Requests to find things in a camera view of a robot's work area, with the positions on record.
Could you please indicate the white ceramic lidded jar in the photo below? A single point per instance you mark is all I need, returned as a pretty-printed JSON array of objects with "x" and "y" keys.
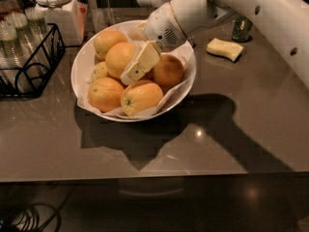
[{"x": 68, "y": 15}]

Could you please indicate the small left middle orange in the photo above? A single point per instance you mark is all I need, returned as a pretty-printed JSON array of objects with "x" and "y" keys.
[{"x": 99, "y": 71}]

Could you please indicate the drinking glass back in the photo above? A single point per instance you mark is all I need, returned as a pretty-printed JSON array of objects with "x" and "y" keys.
[{"x": 36, "y": 21}]

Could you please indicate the white paper liner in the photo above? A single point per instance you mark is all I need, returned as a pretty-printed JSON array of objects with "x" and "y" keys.
[{"x": 180, "y": 91}]

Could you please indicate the drinking glass front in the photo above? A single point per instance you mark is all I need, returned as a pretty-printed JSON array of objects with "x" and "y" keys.
[{"x": 11, "y": 52}]

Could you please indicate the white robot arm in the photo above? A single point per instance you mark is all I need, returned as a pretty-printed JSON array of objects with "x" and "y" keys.
[{"x": 284, "y": 23}]

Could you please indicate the yellow sponge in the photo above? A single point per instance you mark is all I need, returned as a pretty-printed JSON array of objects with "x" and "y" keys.
[{"x": 225, "y": 49}]

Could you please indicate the green soda can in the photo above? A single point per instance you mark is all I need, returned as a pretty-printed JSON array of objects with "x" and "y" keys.
[{"x": 241, "y": 30}]

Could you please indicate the black wire rack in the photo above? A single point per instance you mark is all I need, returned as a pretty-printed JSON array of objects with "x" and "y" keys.
[{"x": 40, "y": 63}]

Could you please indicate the drinking glass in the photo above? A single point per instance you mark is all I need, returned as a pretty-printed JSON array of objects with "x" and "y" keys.
[
  {"x": 36, "y": 21},
  {"x": 20, "y": 22},
  {"x": 11, "y": 52}
]

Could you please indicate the drinking glass middle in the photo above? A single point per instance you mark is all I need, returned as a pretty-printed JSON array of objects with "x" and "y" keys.
[{"x": 20, "y": 22}]

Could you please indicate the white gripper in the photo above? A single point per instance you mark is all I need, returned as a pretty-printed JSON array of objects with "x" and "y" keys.
[{"x": 161, "y": 25}]

